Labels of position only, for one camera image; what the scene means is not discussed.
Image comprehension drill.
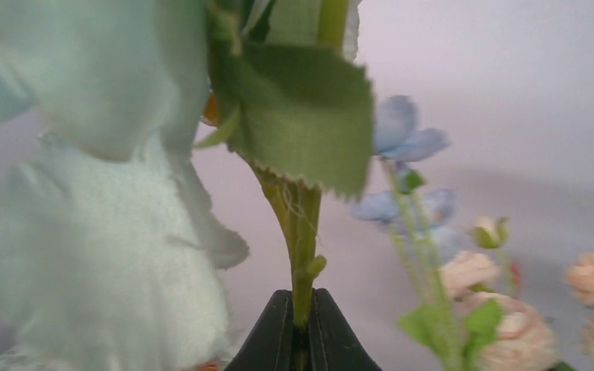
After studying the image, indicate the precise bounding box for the blue daisy flower stem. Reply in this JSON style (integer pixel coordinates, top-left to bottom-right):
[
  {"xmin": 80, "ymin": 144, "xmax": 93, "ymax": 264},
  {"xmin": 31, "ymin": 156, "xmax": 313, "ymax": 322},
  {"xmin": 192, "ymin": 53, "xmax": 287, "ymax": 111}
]
[{"xmin": 349, "ymin": 94, "xmax": 469, "ymax": 371}]

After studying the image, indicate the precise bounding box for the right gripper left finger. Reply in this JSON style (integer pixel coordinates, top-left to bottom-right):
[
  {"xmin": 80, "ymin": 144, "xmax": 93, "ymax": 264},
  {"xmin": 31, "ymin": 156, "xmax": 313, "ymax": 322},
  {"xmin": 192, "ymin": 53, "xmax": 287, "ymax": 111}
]
[{"xmin": 224, "ymin": 290, "xmax": 293, "ymax": 371}]

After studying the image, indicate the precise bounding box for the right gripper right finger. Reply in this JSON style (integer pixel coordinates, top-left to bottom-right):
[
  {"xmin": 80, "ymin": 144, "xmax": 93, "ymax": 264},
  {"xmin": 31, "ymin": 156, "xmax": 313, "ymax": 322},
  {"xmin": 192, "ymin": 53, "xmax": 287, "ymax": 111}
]
[{"xmin": 308, "ymin": 288, "xmax": 381, "ymax": 371}]

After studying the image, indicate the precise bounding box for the light blue peony flower stem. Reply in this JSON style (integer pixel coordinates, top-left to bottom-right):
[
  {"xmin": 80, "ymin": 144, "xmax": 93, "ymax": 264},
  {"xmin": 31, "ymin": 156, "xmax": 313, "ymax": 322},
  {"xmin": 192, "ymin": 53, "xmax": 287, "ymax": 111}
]
[{"xmin": 0, "ymin": 1, "xmax": 372, "ymax": 370}]

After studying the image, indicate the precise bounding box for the pink rose flower stem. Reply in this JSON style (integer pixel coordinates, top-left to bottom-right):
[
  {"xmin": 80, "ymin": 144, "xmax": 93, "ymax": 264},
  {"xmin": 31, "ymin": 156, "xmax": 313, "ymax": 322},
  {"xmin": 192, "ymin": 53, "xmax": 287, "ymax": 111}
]
[{"xmin": 438, "ymin": 215, "xmax": 562, "ymax": 371}]

